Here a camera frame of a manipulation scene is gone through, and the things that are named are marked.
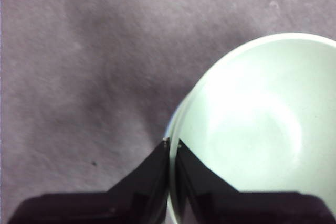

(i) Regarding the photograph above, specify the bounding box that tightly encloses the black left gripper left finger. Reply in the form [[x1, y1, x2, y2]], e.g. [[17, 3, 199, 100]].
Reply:
[[7, 138, 170, 224]]

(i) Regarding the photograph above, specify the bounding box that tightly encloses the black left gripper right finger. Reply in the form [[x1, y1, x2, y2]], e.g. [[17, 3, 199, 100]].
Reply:
[[175, 138, 336, 224]]

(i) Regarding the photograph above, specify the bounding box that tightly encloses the green ribbed bowl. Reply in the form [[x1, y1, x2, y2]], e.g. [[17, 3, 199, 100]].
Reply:
[[167, 32, 336, 224]]

